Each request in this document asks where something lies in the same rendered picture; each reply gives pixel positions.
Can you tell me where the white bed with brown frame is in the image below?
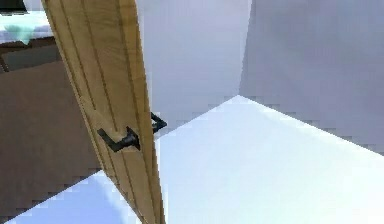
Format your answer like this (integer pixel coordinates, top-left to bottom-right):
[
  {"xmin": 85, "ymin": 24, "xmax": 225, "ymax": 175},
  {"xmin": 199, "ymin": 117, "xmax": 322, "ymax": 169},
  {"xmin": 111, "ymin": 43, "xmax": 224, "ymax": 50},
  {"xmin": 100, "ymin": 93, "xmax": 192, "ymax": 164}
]
[{"xmin": 0, "ymin": 9, "xmax": 64, "ymax": 74}]

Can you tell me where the black door handle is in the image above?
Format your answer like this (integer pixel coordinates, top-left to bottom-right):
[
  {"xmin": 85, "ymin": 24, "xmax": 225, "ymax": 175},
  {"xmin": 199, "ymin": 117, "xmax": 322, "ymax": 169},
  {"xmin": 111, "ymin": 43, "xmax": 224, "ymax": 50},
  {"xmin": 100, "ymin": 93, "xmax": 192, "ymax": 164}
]
[
  {"xmin": 150, "ymin": 111, "xmax": 168, "ymax": 135},
  {"xmin": 96, "ymin": 125, "xmax": 141, "ymax": 154}
]

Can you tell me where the pale green cloth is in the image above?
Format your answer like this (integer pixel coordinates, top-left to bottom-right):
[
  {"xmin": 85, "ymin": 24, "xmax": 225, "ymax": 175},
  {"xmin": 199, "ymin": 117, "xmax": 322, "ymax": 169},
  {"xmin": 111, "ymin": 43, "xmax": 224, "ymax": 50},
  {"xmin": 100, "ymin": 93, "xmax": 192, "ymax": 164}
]
[{"xmin": 3, "ymin": 23, "xmax": 36, "ymax": 46}]

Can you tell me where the light wooden room door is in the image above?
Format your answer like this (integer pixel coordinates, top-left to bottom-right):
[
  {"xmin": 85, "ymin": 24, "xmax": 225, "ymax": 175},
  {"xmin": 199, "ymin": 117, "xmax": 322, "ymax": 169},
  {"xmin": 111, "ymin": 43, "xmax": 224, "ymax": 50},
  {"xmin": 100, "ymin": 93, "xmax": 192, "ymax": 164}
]
[{"xmin": 40, "ymin": 0, "xmax": 167, "ymax": 224}]

